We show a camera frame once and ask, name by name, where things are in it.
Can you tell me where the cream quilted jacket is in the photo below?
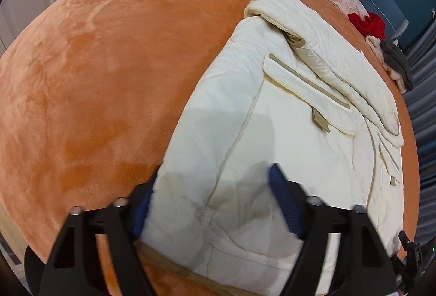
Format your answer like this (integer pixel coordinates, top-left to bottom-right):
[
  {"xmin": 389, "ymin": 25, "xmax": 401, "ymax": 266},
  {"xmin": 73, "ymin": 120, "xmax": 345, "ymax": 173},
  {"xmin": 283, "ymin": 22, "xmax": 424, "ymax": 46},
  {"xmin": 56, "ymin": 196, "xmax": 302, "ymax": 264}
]
[{"xmin": 138, "ymin": 0, "xmax": 404, "ymax": 295}]

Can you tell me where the orange plush bed cover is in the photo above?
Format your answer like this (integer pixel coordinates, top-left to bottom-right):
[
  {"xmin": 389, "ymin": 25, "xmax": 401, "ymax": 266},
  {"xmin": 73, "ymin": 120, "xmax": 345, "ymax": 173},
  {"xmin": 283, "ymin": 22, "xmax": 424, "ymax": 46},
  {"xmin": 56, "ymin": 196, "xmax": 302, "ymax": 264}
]
[{"xmin": 1, "ymin": 0, "xmax": 413, "ymax": 295}]

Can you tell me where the grey striped curtain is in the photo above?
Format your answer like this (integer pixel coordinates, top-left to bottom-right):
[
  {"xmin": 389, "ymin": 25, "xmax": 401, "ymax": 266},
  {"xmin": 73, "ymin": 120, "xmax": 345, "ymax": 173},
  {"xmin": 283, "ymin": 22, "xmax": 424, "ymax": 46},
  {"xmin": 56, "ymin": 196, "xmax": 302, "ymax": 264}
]
[{"xmin": 405, "ymin": 23, "xmax": 436, "ymax": 244}]

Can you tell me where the grey and white garment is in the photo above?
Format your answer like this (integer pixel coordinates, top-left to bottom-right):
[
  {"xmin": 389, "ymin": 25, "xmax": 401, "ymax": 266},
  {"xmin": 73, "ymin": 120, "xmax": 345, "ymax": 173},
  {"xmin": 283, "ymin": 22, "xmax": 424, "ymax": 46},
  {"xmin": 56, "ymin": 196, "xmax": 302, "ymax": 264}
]
[{"xmin": 365, "ymin": 36, "xmax": 414, "ymax": 94}]

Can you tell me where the red garment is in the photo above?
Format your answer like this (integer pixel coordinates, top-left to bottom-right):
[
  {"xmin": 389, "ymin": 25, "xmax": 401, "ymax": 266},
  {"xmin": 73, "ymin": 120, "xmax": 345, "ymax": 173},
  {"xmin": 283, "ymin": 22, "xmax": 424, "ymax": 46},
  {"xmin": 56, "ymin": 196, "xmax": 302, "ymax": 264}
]
[{"xmin": 348, "ymin": 12, "xmax": 386, "ymax": 40}]

